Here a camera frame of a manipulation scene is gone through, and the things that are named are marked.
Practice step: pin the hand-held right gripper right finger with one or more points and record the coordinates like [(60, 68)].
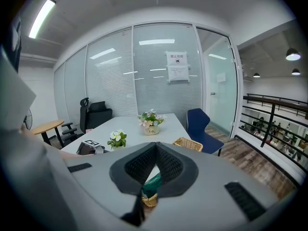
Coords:
[(211, 196)]

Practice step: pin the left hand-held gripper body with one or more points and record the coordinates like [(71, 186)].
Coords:
[(90, 146)]

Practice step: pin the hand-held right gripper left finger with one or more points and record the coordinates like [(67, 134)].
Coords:
[(101, 172)]

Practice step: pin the wicker basket with lid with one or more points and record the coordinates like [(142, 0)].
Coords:
[(187, 144)]

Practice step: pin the black office chair with headrest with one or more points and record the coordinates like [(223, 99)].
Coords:
[(83, 119)]

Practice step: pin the small white potted flowers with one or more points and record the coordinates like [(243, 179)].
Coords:
[(118, 139)]

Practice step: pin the grey office table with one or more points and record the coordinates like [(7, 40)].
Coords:
[(130, 126)]

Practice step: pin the round wooden side table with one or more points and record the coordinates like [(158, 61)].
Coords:
[(48, 126)]

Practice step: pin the pink and white potted flowers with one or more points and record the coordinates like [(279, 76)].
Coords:
[(150, 121)]

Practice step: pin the blue chair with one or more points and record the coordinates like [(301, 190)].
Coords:
[(199, 126)]

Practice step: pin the black metal railing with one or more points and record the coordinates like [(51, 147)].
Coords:
[(274, 109)]

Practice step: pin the glass door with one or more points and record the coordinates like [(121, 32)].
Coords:
[(220, 85)]

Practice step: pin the white printed paper sheet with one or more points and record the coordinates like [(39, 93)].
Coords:
[(178, 73)]

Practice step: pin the small paper on door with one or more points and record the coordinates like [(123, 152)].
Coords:
[(221, 77)]

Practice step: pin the ceiling tube light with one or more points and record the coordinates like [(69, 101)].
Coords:
[(42, 18)]

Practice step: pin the large black pendant lamp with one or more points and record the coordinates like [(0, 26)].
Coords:
[(293, 55)]

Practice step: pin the black pedestal fan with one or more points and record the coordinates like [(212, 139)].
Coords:
[(28, 119)]

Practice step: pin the white notice with camera icon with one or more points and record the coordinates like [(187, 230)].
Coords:
[(176, 58)]

